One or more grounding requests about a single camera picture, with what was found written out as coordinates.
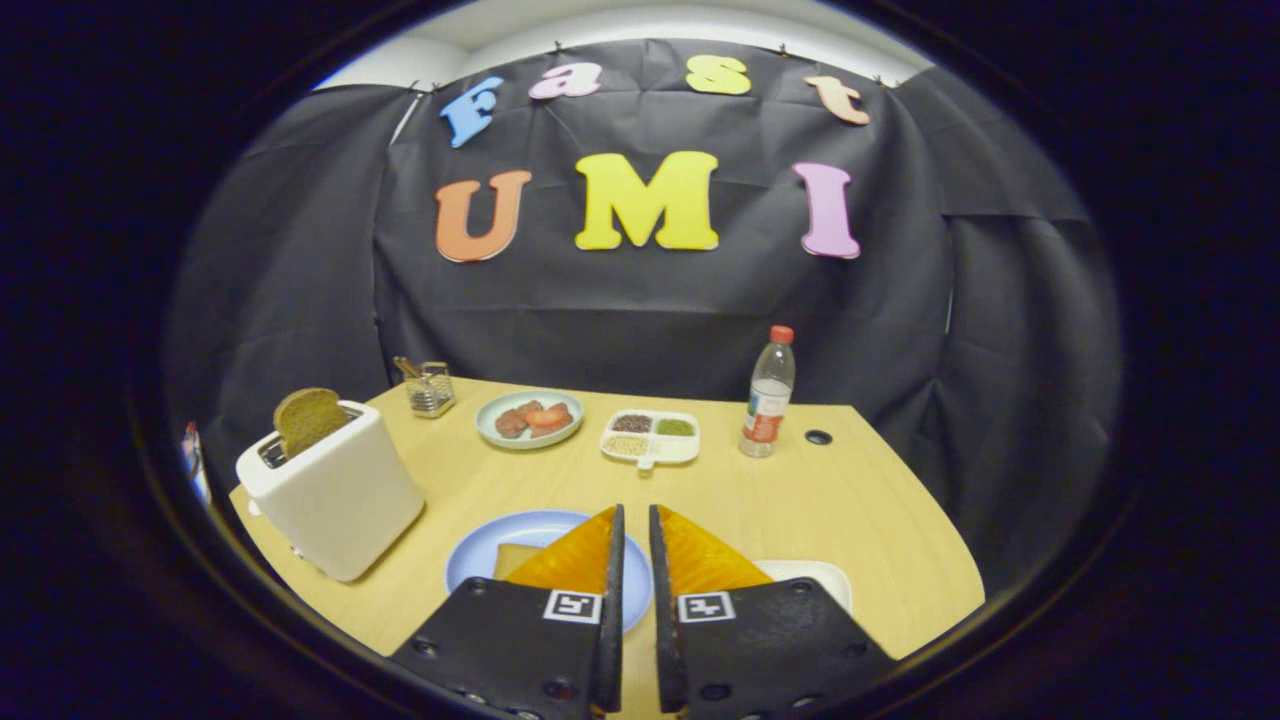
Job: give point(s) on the blue white striped object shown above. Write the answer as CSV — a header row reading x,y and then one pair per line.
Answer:
x,y
192,455

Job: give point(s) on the black table grommet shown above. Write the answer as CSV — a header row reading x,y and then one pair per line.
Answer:
x,y
818,437

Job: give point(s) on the beige grains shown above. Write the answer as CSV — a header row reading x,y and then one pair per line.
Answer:
x,y
627,445

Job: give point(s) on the white toaster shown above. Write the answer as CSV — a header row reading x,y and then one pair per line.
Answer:
x,y
340,500

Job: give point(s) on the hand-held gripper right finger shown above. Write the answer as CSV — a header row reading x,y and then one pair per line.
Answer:
x,y
667,640

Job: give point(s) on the small white plate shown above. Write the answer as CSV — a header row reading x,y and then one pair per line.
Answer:
x,y
825,580

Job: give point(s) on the dark brown beans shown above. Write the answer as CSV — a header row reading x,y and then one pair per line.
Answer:
x,y
632,423

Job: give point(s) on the pale green plate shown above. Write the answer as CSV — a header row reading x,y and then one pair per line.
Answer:
x,y
487,415

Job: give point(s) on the brown bread slice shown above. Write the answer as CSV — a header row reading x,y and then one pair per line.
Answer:
x,y
308,418

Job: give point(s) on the square tan toast slice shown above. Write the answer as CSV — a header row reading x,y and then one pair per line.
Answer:
x,y
512,560

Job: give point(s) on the green beans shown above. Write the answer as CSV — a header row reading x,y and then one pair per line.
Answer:
x,y
675,427

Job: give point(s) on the clear bottle with red cap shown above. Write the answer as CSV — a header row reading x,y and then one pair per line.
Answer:
x,y
768,400

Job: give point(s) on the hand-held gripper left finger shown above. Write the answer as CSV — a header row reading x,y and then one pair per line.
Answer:
x,y
612,620

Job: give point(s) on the black backdrop cloth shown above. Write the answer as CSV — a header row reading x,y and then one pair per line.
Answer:
x,y
640,320

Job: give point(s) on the red tomato slice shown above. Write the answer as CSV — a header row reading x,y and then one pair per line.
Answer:
x,y
550,417

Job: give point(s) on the brown meat piece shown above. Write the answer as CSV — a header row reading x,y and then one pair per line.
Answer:
x,y
510,424
560,432

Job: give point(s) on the blue plate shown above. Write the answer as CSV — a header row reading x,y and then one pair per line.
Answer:
x,y
470,560

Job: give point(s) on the white divided dish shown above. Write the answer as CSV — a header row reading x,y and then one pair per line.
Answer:
x,y
680,450

